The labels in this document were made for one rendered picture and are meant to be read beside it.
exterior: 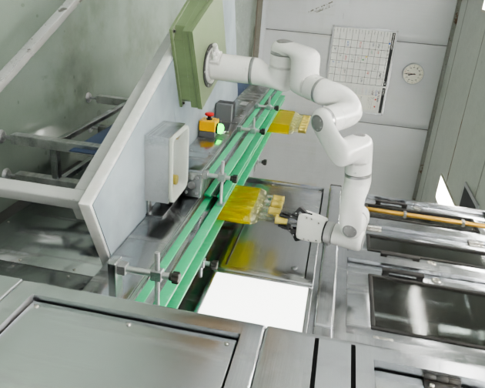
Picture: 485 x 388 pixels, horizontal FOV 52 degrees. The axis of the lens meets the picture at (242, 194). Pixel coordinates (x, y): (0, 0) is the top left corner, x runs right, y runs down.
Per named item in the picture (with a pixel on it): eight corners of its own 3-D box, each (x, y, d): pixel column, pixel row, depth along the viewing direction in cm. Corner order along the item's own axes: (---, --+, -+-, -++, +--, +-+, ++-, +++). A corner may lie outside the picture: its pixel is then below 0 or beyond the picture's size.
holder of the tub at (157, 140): (145, 215, 164) (168, 219, 163) (144, 135, 153) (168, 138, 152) (162, 195, 179) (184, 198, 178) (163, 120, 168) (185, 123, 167)
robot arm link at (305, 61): (308, 105, 163) (313, 55, 155) (262, 85, 179) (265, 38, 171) (329, 100, 168) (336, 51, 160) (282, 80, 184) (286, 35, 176)
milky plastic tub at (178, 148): (145, 202, 162) (172, 205, 160) (145, 135, 152) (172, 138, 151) (164, 182, 177) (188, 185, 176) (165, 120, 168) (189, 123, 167)
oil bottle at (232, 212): (200, 217, 185) (257, 226, 181) (201, 203, 182) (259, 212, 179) (204, 211, 190) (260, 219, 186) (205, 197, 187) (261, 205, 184)
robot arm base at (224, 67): (200, 58, 171) (244, 64, 168) (211, 33, 177) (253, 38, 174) (207, 90, 184) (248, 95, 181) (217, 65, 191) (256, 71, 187)
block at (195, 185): (181, 196, 180) (200, 199, 178) (182, 172, 176) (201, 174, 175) (184, 192, 183) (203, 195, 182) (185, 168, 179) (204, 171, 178)
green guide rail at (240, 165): (203, 195, 183) (225, 199, 182) (204, 193, 182) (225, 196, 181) (273, 95, 340) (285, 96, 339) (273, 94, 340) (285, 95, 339)
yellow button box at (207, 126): (197, 135, 214) (214, 138, 213) (198, 118, 211) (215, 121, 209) (202, 132, 220) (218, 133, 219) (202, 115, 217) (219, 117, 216)
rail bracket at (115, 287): (87, 305, 122) (175, 322, 119) (83, 245, 116) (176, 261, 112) (96, 294, 127) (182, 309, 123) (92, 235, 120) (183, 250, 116)
